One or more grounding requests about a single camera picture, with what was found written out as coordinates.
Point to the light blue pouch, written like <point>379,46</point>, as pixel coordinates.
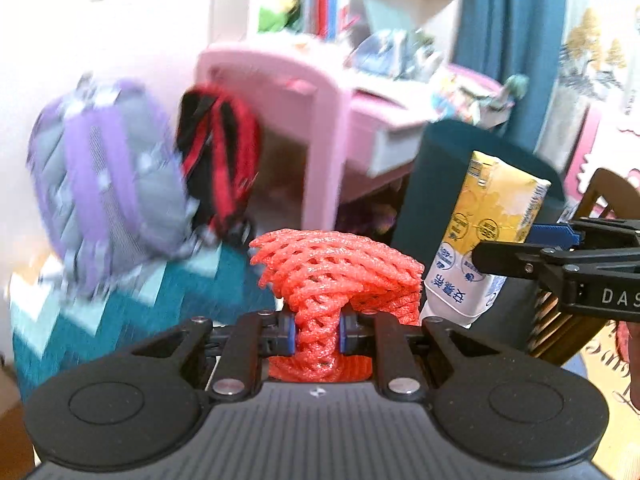
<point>382,52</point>

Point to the tree printed curtain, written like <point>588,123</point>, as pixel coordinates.
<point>600,50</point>

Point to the dark teal trash bin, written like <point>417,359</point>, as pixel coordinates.
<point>440,175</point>

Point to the red foam fruit net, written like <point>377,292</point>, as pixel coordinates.
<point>340,270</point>

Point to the purple grey backpack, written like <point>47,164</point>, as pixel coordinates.
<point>110,180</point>

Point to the teal patterned floor mat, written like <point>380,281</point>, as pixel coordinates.
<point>150,305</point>

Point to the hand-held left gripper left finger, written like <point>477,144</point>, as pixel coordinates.
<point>287,337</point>

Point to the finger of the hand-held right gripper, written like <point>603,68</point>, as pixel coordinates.
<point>555,235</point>
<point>505,260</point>

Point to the grey pouch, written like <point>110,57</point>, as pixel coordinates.
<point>427,60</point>

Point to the yellow drink carton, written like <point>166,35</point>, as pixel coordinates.
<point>490,210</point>

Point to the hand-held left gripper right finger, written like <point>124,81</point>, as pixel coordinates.
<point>346,337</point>

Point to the colourful house picture sheet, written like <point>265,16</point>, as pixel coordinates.
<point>465,95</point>

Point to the teal curtain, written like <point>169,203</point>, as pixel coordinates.
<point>510,35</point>

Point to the pink white board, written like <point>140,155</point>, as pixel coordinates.
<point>595,160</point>

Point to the red black backpack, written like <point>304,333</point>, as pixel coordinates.
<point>220,160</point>

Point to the pink desk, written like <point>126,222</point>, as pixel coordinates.
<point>330,95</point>

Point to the brown wooden chair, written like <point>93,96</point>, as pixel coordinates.
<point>600,190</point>

